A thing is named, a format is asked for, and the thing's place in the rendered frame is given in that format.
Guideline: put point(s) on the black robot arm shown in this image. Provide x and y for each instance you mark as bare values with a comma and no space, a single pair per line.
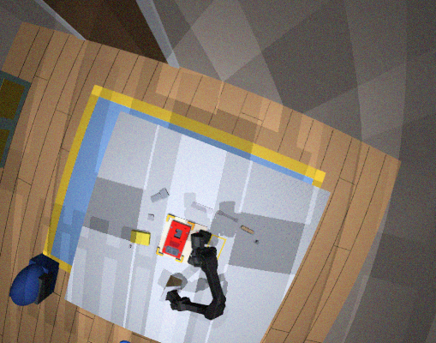
205,258

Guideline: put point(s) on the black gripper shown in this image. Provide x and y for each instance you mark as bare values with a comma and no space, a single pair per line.
207,236

